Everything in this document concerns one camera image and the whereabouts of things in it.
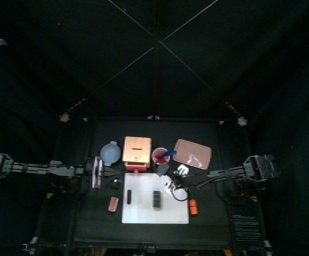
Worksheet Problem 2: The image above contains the copper box with red drawer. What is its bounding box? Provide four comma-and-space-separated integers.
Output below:
122, 135, 154, 174

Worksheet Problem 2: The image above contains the pink rectangular plate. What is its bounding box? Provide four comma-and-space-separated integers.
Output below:
172, 138, 215, 171

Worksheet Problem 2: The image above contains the dark green sushi roll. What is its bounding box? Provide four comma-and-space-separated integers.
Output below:
152, 190, 164, 210

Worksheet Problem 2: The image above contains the white cutting board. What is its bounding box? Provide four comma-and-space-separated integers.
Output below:
121, 172, 192, 225

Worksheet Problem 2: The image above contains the blue utensil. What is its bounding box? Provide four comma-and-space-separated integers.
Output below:
160, 149, 178, 160

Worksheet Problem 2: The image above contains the grey spatula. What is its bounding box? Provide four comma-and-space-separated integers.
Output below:
154, 163, 172, 178

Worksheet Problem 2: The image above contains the light blue bowl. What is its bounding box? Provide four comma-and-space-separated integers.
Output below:
100, 140, 124, 167

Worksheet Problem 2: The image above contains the black cable loop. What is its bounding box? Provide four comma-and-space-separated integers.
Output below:
169, 186, 192, 203

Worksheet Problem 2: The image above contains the pink salmon sushi piece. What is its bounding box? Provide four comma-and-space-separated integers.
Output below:
108, 196, 121, 213

